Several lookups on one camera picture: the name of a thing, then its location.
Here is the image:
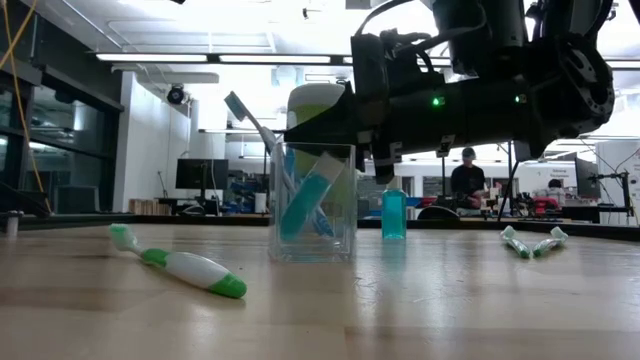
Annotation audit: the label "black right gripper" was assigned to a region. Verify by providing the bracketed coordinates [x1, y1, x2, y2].
[283, 30, 469, 186]

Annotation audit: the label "blue toothpaste tube white cap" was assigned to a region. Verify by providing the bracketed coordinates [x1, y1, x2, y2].
[278, 151, 348, 243]

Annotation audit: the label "teal mouthwash bottle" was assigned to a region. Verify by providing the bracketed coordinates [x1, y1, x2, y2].
[380, 187, 409, 241]

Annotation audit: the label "thick green white toothbrush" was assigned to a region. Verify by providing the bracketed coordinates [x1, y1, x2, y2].
[107, 223, 249, 301]

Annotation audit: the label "green white wipes canister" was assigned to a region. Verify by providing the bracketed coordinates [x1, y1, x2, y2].
[285, 82, 359, 221]

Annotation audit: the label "clear acrylic organizer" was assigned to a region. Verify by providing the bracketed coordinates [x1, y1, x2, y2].
[267, 141, 359, 264]

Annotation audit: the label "black computer monitor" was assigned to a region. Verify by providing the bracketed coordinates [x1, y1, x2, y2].
[572, 157, 602, 201]
[174, 157, 230, 201]

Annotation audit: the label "small grey standoff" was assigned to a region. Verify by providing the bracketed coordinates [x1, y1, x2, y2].
[3, 209, 25, 238]

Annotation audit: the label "black ceiling-mounted camera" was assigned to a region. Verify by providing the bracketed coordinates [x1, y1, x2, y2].
[166, 83, 187, 106]

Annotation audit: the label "yellow extension cable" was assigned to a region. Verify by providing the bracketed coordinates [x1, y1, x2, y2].
[0, 0, 53, 215]

